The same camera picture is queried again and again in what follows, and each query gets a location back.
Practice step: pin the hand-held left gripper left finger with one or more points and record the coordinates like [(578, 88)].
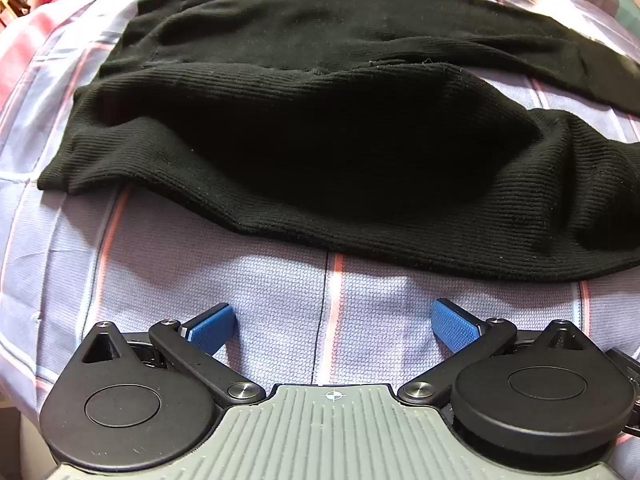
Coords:
[(212, 327)]

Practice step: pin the plaid blue pink bedsheet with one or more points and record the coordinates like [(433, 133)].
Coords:
[(200, 280)]

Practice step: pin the golden metal rack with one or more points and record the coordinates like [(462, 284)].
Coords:
[(11, 0)]

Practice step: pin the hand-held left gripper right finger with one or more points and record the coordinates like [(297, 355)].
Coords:
[(452, 325)]

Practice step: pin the black ribbed pants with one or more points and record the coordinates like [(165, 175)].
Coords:
[(310, 160)]

